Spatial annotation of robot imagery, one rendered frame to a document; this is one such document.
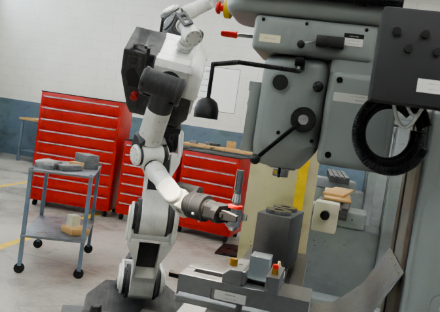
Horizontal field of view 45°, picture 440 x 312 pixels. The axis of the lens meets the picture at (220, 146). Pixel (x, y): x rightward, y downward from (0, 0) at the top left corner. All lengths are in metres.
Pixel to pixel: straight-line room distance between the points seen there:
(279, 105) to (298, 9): 0.27
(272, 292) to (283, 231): 0.48
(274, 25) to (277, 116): 0.25
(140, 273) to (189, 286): 0.87
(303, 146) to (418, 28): 0.46
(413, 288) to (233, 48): 9.65
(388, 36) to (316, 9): 0.31
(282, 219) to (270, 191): 1.53
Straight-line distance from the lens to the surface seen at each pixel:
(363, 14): 1.51
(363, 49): 1.51
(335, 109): 1.49
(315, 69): 1.52
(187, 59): 1.99
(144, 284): 2.32
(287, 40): 1.51
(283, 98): 1.52
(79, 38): 12.01
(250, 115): 1.60
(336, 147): 1.49
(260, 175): 3.36
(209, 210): 1.71
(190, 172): 6.35
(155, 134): 1.94
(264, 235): 1.87
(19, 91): 12.57
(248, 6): 1.54
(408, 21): 1.27
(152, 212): 2.11
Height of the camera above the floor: 1.43
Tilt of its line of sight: 3 degrees down
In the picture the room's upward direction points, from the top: 8 degrees clockwise
